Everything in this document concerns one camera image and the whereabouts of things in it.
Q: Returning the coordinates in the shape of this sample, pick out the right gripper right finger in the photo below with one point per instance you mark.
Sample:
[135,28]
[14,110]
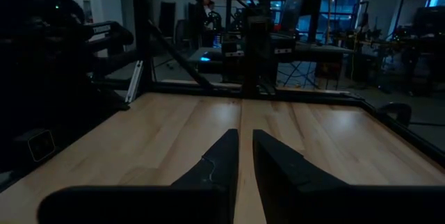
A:
[288,182]

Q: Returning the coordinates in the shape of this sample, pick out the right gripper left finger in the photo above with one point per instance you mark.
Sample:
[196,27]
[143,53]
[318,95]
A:
[215,182]

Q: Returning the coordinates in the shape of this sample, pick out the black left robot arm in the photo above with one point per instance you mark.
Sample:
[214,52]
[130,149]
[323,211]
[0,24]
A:
[41,60]

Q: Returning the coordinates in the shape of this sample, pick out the black clamp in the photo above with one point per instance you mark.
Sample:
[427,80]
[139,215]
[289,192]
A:
[396,111]

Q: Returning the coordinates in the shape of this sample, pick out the black desk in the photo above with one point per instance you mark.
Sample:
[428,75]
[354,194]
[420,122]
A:
[313,51]

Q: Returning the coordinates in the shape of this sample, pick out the person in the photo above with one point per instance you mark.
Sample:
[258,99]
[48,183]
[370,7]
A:
[215,17]
[201,5]

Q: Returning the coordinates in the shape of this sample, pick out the dark monitor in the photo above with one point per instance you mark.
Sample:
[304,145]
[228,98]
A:
[293,8]

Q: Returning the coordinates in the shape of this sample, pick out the lit monitor screen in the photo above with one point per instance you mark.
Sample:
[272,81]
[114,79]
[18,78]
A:
[436,1]

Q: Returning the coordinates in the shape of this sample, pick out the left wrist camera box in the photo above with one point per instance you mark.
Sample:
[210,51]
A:
[40,145]

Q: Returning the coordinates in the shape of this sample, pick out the white metal bracket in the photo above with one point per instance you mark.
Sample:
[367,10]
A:
[133,81]

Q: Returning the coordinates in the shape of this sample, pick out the black aluminium table frame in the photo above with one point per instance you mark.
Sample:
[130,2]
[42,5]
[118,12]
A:
[142,25]

